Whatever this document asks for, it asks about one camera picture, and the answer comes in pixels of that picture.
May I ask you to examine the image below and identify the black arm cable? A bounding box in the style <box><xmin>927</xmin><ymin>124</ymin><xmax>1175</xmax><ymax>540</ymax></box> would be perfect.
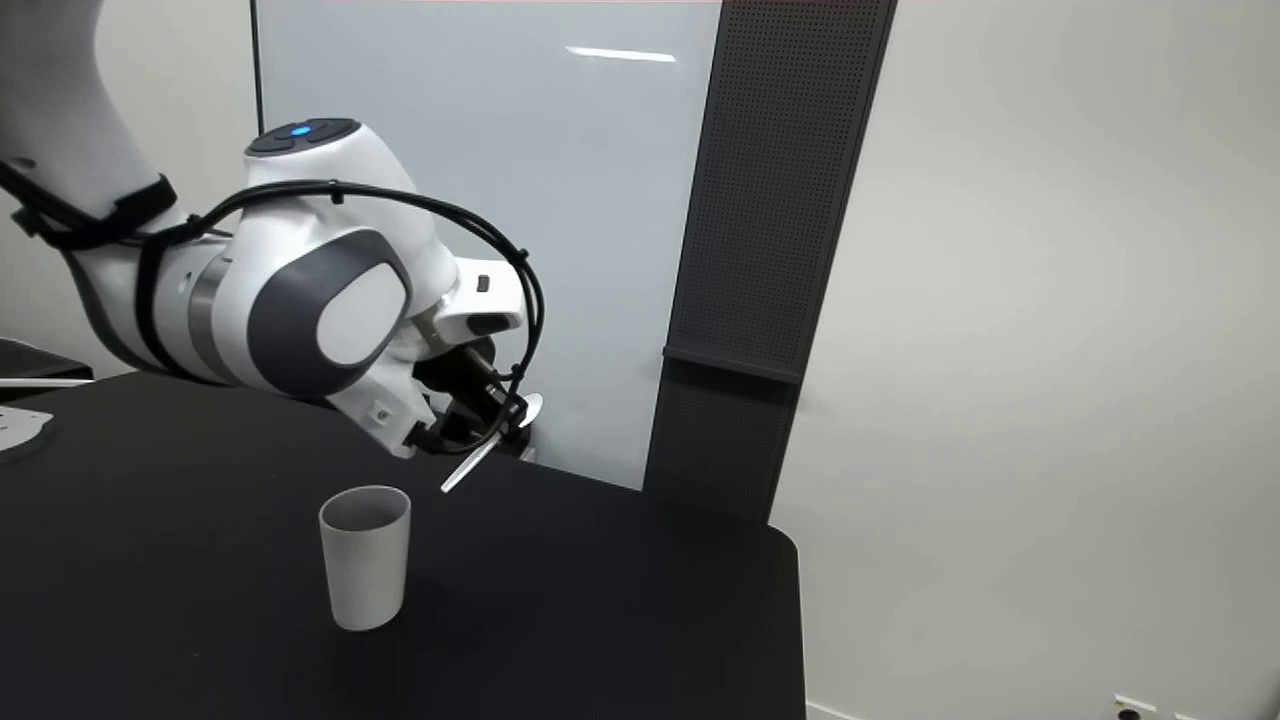
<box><xmin>0</xmin><ymin>156</ymin><xmax>549</xmax><ymax>404</ymax></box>

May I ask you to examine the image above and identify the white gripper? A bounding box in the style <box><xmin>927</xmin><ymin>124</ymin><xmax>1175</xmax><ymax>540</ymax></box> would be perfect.
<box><xmin>323</xmin><ymin>261</ymin><xmax>522</xmax><ymax>461</ymax></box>

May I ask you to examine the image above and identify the white plastic spoon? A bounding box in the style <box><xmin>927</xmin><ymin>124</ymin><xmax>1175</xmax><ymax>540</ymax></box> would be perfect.
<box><xmin>438</xmin><ymin>393</ymin><xmax>543</xmax><ymax>495</ymax></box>

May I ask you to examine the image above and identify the whiteboard panel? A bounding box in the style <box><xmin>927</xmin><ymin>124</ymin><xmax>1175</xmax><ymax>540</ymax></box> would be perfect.
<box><xmin>256</xmin><ymin>0</ymin><xmax>725</xmax><ymax>487</ymax></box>

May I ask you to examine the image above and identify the black vertical post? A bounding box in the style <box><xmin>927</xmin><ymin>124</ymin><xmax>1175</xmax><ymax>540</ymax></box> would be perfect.
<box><xmin>643</xmin><ymin>0</ymin><xmax>900</xmax><ymax>526</ymax></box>

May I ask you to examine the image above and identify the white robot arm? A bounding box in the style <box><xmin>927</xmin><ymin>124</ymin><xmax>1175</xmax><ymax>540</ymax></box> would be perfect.
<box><xmin>0</xmin><ymin>0</ymin><xmax>534</xmax><ymax>461</ymax></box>

